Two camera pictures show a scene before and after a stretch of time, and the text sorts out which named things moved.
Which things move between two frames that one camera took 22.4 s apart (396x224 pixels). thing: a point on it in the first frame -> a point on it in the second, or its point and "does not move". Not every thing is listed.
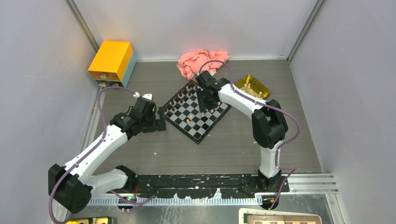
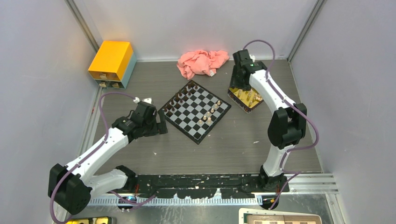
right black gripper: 202,105 -> 233,83
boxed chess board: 258,216 does not move
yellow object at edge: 101,220 does not move
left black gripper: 158,125 does not move
